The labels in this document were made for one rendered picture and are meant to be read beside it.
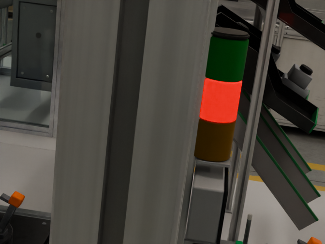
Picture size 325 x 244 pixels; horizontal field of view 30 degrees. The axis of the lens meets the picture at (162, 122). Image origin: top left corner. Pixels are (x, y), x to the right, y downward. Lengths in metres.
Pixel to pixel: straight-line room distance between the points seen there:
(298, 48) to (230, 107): 4.36
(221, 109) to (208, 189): 0.09
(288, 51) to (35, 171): 3.64
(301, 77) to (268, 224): 0.40
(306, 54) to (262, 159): 3.92
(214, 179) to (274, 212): 0.88
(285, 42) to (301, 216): 3.89
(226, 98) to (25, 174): 1.02
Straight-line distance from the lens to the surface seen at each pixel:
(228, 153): 0.75
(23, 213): 1.24
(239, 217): 1.22
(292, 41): 5.06
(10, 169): 1.69
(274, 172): 1.21
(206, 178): 0.74
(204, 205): 0.72
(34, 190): 1.57
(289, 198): 1.22
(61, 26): 1.85
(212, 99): 0.72
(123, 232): 0.15
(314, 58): 5.10
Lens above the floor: 1.52
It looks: 18 degrees down
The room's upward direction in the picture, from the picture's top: 7 degrees clockwise
